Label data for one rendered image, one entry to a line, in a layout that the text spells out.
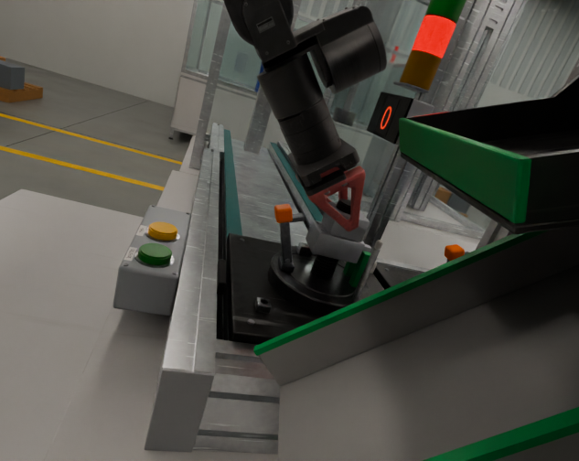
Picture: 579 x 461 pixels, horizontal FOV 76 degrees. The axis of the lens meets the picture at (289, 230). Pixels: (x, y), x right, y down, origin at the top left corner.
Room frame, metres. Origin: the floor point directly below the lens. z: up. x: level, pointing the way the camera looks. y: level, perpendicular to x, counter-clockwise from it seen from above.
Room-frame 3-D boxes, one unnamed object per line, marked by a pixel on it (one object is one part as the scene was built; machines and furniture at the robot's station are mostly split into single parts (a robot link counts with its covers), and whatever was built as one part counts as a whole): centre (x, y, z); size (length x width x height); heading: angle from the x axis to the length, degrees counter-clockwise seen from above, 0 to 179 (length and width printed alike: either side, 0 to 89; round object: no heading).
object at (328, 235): (0.46, -0.07, 1.06); 0.08 x 0.04 x 0.07; 106
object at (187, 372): (0.68, 0.16, 0.91); 0.89 x 0.06 x 0.11; 16
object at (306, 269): (0.46, -0.06, 0.98); 0.14 x 0.14 x 0.02
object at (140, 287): (0.48, 0.17, 0.93); 0.21 x 0.07 x 0.06; 16
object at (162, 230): (0.48, 0.17, 0.96); 0.04 x 0.04 x 0.02
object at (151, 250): (0.41, 0.15, 0.96); 0.04 x 0.04 x 0.02
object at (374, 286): (0.46, -0.06, 0.96); 0.24 x 0.24 x 0.02; 16
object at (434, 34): (0.67, -0.12, 1.34); 0.05 x 0.05 x 0.05
